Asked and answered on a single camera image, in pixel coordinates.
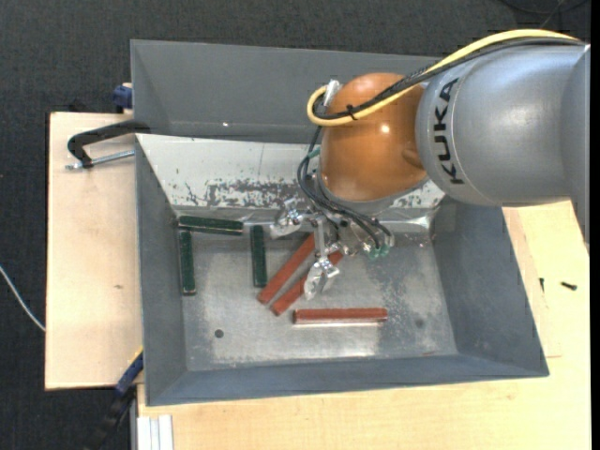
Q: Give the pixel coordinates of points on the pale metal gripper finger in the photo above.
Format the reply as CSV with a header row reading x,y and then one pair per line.
x,y
311,285
325,281

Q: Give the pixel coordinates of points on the red-brown flat block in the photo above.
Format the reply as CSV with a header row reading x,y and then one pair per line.
x,y
286,270
340,315
290,298

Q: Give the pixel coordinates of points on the dark green flat block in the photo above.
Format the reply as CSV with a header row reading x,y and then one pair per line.
x,y
211,225
259,256
187,263

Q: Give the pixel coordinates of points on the grey metal bin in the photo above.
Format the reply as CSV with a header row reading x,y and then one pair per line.
x,y
234,345

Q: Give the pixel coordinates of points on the small black screw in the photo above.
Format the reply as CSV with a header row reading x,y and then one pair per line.
x,y
569,286

